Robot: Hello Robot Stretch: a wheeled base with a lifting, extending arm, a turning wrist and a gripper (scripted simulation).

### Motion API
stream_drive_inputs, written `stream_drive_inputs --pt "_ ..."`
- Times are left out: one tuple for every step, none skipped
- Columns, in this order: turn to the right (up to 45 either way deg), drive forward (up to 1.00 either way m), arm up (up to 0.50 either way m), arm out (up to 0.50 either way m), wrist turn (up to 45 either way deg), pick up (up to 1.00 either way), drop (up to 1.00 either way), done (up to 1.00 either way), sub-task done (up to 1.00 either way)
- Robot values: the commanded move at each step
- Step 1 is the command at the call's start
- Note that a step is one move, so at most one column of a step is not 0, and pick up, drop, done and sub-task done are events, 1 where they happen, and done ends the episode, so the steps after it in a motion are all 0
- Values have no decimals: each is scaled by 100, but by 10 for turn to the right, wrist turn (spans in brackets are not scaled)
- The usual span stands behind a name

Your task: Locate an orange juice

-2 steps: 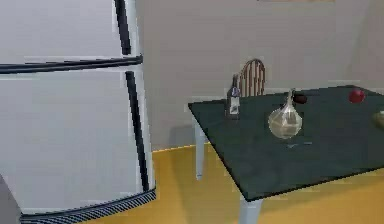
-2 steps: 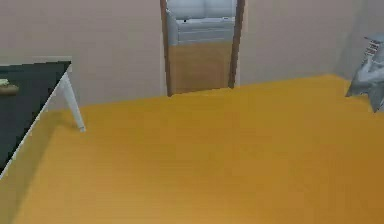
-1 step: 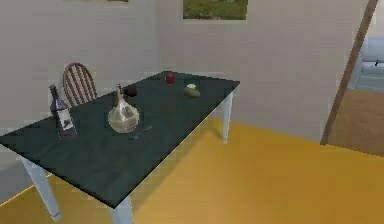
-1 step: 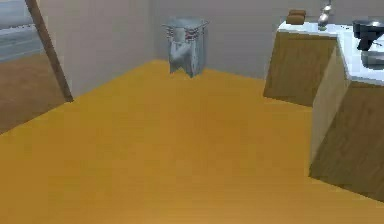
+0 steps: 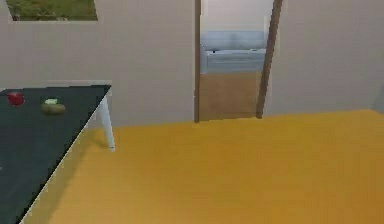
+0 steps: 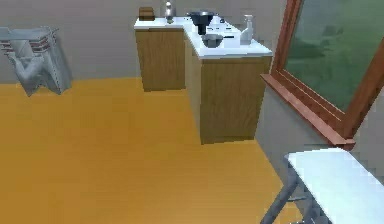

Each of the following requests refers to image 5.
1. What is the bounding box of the pale blue sofa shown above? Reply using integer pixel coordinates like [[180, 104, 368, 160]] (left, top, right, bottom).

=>
[[200, 30, 268, 75]]

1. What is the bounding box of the dark green top white table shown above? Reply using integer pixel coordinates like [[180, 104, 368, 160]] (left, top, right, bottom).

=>
[[0, 84, 117, 224]]

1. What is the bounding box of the window with green view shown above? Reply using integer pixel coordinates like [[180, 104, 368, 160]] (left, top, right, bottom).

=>
[[5, 0, 99, 22]]

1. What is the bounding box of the red apple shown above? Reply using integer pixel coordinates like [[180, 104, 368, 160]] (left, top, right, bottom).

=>
[[7, 91, 26, 107]]

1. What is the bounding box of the brown wooden door frame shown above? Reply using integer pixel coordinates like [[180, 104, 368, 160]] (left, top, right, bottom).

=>
[[193, 0, 284, 124]]

